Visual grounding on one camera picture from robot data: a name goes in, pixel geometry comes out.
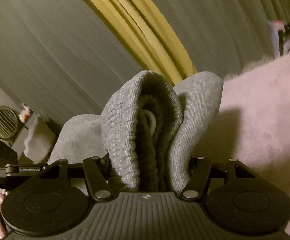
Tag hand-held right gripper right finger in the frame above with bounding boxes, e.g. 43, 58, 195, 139
180, 156, 256, 202

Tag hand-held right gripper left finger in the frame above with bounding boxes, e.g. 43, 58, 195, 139
39, 156, 114, 202

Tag grey pants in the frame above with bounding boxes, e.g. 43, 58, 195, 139
49, 70, 224, 193

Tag round grille fan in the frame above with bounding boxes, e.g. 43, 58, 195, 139
0, 105, 20, 139

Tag small white red object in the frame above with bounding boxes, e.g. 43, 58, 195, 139
19, 102, 34, 123

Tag pink fleece blanket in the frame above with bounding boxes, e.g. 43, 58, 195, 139
210, 48, 290, 240

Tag green curtain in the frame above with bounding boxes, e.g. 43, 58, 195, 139
0, 0, 146, 137
125, 0, 289, 81

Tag yellow curtain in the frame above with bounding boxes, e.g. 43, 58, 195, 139
64, 0, 198, 86

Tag pale box with red mark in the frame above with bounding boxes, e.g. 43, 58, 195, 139
267, 21, 285, 57

